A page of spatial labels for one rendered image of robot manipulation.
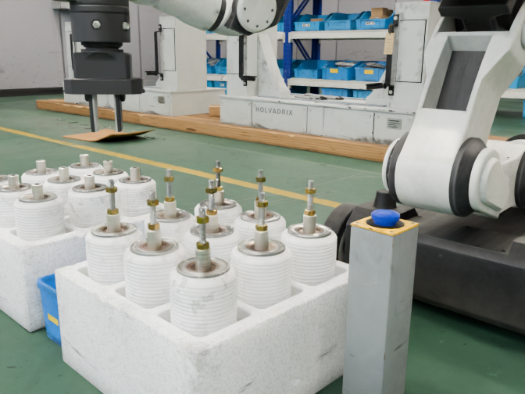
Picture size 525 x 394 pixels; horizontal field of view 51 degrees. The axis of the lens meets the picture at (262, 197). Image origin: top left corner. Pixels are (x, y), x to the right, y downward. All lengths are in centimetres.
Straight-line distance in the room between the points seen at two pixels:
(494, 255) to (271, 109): 249
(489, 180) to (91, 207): 80
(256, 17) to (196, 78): 335
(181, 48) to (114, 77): 334
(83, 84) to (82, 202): 40
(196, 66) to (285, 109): 116
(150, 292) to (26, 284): 38
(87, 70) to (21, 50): 664
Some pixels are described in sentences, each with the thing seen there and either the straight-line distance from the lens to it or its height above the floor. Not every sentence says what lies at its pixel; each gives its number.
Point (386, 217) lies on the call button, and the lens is 78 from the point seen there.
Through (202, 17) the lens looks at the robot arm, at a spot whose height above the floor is 60.
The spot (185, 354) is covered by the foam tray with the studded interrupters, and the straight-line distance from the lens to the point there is 74.
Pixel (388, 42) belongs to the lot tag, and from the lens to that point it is 297.
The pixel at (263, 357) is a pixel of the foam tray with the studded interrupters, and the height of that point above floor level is 12.
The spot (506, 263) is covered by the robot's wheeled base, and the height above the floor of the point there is 18.
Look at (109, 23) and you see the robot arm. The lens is 88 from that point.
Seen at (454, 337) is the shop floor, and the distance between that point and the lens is 119.
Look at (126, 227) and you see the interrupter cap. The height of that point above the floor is 25.
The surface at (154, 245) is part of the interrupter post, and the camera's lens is 86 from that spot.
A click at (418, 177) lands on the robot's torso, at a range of 101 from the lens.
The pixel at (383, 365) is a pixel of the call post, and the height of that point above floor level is 12.
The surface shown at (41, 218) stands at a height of 22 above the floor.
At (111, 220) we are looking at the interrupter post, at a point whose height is 27.
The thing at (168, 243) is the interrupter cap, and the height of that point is 25.
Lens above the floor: 55
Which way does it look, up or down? 15 degrees down
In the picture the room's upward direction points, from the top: 1 degrees clockwise
